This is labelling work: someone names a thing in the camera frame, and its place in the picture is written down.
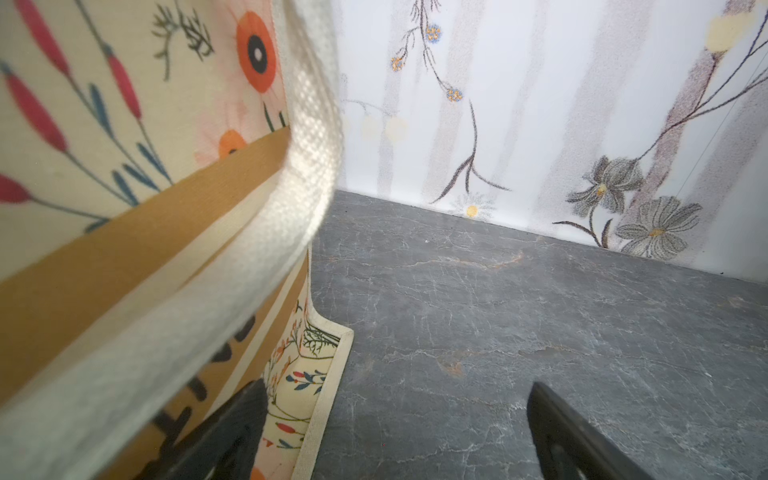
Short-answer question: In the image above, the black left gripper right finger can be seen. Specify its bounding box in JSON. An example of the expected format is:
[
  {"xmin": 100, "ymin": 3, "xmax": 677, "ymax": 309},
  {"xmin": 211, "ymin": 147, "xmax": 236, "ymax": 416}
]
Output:
[{"xmin": 527, "ymin": 382, "xmax": 652, "ymax": 480}]

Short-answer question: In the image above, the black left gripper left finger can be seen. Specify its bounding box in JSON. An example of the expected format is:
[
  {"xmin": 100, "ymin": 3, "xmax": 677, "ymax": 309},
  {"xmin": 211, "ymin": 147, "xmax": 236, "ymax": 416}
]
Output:
[{"xmin": 138, "ymin": 379, "xmax": 268, "ymax": 479}]

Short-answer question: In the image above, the cream floral grocery tote bag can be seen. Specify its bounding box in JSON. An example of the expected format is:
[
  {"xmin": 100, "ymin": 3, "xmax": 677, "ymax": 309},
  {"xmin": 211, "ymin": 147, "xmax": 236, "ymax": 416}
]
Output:
[{"xmin": 1, "ymin": 1, "xmax": 353, "ymax": 479}]

